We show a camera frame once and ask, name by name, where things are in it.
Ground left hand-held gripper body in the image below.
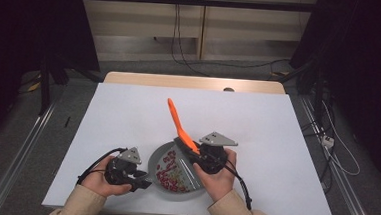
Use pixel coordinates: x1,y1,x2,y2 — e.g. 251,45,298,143
103,144,143,188

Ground person's left hand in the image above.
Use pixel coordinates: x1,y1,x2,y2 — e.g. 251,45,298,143
80,162,133,200

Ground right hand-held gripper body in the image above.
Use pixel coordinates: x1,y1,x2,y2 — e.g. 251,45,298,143
191,130,240,176

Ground aluminium floor rail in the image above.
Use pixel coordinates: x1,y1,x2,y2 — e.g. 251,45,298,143
291,93,381,215
0,97,63,215

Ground black horizontal frame bar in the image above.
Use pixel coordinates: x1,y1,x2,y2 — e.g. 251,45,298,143
95,0,316,14

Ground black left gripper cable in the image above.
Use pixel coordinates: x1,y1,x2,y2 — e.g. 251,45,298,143
76,144,129,189

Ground small red debris pieces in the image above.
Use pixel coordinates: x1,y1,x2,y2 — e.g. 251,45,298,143
159,164,193,192

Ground person's right hand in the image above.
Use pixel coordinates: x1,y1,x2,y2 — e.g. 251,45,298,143
191,146,238,204

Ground orange brush with grey bristles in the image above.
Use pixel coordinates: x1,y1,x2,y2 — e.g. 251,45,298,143
162,97,212,192

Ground white power adapter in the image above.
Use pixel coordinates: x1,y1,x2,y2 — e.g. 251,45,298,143
320,135,336,149

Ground wooden table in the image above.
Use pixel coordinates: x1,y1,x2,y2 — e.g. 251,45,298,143
103,70,287,95

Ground black curtain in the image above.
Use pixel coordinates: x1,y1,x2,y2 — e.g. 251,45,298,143
283,0,381,182
0,0,105,160

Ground white floor cable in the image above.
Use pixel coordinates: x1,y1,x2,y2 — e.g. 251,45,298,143
317,100,365,177

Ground black wall cable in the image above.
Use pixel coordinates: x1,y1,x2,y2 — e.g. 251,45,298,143
168,0,217,78
172,0,294,73

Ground black metal stand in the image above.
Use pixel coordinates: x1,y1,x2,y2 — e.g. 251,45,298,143
275,56,331,130
37,52,71,118

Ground grey dustpan with orange lip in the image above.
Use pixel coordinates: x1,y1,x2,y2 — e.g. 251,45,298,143
145,138,210,205

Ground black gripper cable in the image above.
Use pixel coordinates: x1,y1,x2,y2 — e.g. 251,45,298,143
220,159,255,211
76,144,129,189

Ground white table sheet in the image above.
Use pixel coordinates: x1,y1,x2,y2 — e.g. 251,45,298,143
41,79,343,215

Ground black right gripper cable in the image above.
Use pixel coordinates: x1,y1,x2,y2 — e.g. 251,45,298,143
220,159,255,211

